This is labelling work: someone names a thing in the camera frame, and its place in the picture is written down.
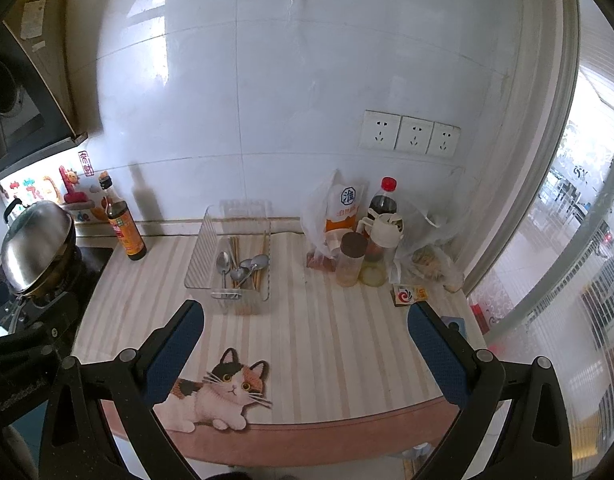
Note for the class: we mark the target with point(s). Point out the clear jar brown lid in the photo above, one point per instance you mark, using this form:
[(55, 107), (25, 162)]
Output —
[(353, 255)]

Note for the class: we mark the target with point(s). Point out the black gas stove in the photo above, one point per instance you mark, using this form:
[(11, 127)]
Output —
[(89, 262)]

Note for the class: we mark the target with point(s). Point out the glass sliding door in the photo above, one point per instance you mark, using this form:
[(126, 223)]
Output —
[(562, 210)]

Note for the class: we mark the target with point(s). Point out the orange white seasoning packet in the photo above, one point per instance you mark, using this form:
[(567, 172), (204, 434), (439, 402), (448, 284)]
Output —
[(344, 210)]

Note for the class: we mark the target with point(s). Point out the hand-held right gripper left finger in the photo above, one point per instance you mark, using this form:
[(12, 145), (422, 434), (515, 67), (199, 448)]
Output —
[(173, 355)]

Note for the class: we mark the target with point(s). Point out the clear plastic bag of food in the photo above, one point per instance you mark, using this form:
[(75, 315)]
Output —
[(432, 260)]

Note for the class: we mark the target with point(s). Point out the clear plastic utensil tray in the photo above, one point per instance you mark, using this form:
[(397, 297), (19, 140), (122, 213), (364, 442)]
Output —
[(202, 255)]

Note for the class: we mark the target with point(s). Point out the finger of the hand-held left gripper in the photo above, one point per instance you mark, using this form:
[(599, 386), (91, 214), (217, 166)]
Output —
[(27, 317)]

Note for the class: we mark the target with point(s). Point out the white plastic bag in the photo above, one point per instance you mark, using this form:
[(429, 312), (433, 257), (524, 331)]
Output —
[(314, 210)]

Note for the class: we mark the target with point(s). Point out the steel wok with lid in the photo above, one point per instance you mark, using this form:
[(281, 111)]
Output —
[(34, 240)]

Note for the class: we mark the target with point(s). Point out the black range hood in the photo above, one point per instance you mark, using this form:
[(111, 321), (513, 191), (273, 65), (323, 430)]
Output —
[(17, 110)]

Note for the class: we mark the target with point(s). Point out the cola bottle red cap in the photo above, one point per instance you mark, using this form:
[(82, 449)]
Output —
[(384, 205)]

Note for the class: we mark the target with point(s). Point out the white wall socket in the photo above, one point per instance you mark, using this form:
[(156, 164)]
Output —
[(380, 130), (443, 140), (413, 135)]

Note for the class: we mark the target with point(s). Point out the small red white packet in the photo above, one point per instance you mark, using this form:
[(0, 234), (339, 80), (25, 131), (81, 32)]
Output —
[(407, 295)]

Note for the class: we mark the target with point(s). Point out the metal spoon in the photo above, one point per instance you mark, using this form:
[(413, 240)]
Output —
[(260, 260), (246, 263), (236, 275), (223, 261)]

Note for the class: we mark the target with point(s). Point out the oil jug white lid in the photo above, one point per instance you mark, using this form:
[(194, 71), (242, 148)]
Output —
[(384, 232)]

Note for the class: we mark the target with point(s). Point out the dark sauce bottle orange label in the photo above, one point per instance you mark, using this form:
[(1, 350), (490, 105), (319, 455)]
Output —
[(127, 232)]

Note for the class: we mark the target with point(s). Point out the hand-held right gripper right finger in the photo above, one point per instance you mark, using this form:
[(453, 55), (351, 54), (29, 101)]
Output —
[(437, 355)]

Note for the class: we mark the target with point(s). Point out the colourful wall stickers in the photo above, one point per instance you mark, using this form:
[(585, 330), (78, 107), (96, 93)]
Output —
[(42, 185)]

